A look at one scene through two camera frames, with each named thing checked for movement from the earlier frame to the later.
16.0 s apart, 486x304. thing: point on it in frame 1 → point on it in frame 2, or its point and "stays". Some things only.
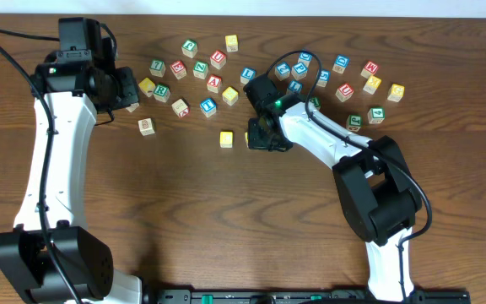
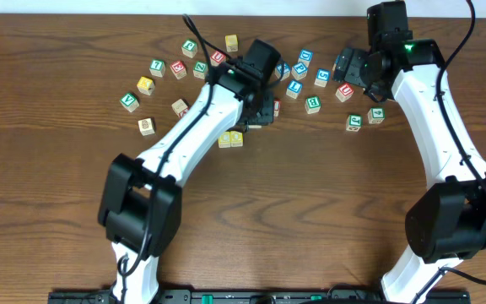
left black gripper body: [127, 89] → [261, 111]
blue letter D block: [305, 58] stays
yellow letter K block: [147, 86] stays
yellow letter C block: [226, 139] stays
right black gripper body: [261, 138] → [348, 65]
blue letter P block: [299, 71] stays
